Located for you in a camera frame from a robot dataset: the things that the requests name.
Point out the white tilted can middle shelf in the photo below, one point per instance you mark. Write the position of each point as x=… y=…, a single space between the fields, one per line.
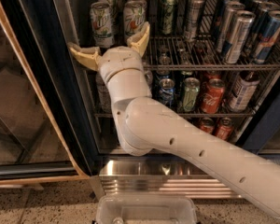
x=242 y=91

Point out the green Sprite can middle shelf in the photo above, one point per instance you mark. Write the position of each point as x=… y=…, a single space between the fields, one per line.
x=191 y=90

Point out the front silver Red Bull can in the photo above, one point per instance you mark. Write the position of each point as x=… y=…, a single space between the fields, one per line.
x=237 y=34

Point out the coca-cola can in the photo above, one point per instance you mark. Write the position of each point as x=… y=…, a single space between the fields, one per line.
x=224 y=128
x=207 y=125

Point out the red Coca-Cola can middle shelf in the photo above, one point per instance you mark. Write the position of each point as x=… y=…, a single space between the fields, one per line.
x=213 y=91

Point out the green tall can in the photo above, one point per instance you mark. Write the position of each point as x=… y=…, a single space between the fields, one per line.
x=168 y=13

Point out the top wire shelf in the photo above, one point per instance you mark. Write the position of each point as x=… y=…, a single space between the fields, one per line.
x=172 y=53

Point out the clear plastic bin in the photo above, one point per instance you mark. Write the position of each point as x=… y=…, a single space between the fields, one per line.
x=145 y=209

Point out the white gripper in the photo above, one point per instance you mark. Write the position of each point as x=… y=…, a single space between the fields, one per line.
x=118 y=62

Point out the blue Red Bull can front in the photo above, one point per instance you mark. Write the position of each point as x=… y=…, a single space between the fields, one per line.
x=266 y=38

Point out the open glass fridge door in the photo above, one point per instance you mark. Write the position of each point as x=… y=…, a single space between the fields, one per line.
x=45 y=133

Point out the second row left 7up can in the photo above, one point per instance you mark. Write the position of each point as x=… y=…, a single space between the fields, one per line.
x=114 y=15

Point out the silver red bull can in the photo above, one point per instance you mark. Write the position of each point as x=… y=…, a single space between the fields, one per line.
x=237 y=34
x=230 y=9

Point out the silver striped tall can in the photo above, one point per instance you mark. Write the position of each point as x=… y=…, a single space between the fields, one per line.
x=194 y=14

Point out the right Coca-Cola can bottom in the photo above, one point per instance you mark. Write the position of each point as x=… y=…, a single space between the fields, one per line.
x=224 y=128

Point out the right water bottle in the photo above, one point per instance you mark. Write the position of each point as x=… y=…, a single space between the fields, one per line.
x=149 y=78

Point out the left Coca-Cola can bottom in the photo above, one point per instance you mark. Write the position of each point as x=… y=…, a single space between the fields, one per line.
x=207 y=125

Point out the blue Pepsi can middle shelf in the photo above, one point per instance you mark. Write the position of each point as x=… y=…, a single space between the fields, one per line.
x=166 y=92

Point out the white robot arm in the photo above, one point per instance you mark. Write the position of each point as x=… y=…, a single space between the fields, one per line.
x=143 y=124

